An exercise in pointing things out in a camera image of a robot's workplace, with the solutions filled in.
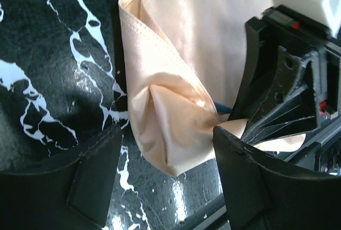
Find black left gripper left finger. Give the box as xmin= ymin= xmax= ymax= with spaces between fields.
xmin=1 ymin=125 xmax=123 ymax=228

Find black marbled table mat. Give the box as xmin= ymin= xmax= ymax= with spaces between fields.
xmin=1 ymin=0 xmax=226 ymax=229

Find peach satin napkin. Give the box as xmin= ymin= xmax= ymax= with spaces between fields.
xmin=118 ymin=0 xmax=307 ymax=177

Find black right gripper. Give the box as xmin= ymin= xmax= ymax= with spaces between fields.
xmin=231 ymin=6 xmax=340 ymax=174

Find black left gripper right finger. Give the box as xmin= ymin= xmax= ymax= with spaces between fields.
xmin=213 ymin=126 xmax=340 ymax=229

